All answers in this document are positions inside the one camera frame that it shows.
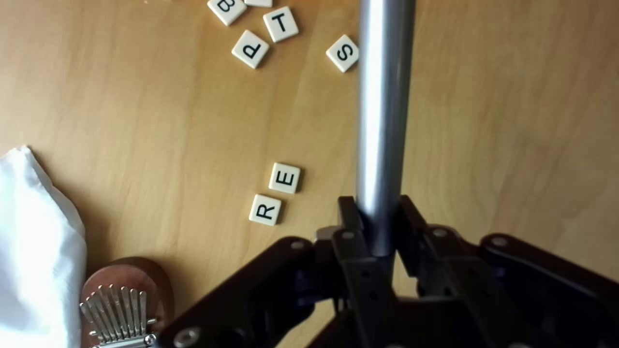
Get letter tile S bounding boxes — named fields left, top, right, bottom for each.
left=324, top=34, right=359, bottom=73

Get spatula with silver handle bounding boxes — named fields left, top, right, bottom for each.
left=355, top=0, right=415, bottom=257

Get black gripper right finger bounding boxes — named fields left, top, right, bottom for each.
left=390, top=195, right=463, bottom=303

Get wooden kalimba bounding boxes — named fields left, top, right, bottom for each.
left=78, top=257, right=173, bottom=348

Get letter tile P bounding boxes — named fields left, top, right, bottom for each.
left=231, top=31, right=270, bottom=69

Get letter tile R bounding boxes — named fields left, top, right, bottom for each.
left=247, top=193, right=281, bottom=226

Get letter tile T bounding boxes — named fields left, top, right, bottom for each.
left=262, top=5, right=299, bottom=42

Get letter tile B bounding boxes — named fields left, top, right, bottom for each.
left=206, top=0, right=247, bottom=27

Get crumpled white paper napkins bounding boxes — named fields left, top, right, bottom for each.
left=0, top=145, right=86, bottom=348

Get letter tile V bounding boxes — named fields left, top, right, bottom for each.
left=243, top=0, right=274, bottom=7

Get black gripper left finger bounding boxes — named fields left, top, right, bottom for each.
left=330, top=197, right=390, bottom=348

